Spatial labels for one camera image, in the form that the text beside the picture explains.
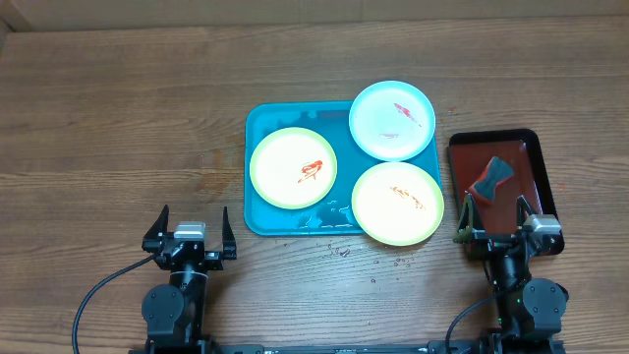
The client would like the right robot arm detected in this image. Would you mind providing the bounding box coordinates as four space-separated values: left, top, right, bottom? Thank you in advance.
444 194 569 354

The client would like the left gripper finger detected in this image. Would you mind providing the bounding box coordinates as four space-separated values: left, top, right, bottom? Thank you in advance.
143 205 169 241
222 206 237 253

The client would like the teal plastic tray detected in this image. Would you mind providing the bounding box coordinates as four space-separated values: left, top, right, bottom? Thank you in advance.
244 101 441 236

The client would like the light blue plate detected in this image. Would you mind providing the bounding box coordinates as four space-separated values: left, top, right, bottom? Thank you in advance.
349 81 436 161

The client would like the yellow plate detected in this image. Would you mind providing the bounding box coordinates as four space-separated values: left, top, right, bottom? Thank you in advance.
249 127 337 209
352 162 444 247

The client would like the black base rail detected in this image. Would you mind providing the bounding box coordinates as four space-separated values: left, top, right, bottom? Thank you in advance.
128 340 566 354

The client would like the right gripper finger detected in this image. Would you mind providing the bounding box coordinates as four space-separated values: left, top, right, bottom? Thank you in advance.
516 195 539 231
453 193 485 244

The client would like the red black sponge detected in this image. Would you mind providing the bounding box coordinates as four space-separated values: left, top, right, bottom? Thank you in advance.
468 156 514 206

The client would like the dark red black tray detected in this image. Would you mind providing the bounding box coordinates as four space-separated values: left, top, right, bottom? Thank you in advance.
447 129 557 234

